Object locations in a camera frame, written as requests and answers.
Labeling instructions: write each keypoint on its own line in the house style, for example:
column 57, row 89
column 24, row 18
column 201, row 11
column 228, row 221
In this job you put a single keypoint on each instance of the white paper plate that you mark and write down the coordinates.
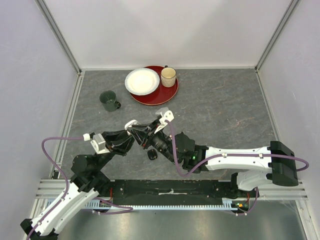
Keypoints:
column 142, row 81

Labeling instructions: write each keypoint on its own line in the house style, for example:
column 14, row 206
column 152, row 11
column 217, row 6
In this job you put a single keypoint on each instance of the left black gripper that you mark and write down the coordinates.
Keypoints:
column 119, row 141

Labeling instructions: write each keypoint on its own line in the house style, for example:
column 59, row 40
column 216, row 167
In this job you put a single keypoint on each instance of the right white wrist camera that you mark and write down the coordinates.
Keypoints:
column 166, row 115

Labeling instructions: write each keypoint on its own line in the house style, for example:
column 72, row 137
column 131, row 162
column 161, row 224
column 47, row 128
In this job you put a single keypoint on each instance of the red round tray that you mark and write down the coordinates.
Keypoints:
column 161, row 95

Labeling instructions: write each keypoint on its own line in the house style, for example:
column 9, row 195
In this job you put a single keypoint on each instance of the dark green mug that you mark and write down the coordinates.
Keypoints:
column 109, row 101

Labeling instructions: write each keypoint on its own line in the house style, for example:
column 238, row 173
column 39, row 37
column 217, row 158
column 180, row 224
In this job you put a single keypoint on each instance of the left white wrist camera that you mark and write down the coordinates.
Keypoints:
column 97, row 141

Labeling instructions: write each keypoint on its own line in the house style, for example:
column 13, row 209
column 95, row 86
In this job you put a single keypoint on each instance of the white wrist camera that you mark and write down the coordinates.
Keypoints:
column 97, row 141
column 166, row 115

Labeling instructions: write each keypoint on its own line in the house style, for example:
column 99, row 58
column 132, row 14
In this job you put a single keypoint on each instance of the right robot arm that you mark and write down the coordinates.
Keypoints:
column 272, row 164

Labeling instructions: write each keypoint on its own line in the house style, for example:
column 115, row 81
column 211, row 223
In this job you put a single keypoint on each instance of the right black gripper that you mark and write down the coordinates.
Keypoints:
column 151, row 132

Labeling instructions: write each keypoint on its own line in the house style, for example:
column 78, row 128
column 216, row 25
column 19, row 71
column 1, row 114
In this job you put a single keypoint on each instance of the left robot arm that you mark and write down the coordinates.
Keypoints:
column 87, row 183

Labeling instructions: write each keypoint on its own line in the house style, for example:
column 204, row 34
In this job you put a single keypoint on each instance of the black earbud charging case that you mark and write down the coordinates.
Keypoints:
column 152, row 154

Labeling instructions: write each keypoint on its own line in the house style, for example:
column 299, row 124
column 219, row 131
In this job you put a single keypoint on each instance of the white earbud charging case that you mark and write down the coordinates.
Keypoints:
column 129, row 125

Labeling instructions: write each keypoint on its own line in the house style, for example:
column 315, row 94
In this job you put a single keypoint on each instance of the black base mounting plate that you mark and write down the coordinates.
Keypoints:
column 172, row 192

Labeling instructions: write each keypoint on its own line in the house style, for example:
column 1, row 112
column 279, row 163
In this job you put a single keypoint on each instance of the slotted cable duct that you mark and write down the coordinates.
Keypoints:
column 226, row 205

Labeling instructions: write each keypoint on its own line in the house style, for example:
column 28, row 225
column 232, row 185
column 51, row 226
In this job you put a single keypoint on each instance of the beige ceramic cup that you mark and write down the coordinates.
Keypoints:
column 168, row 76

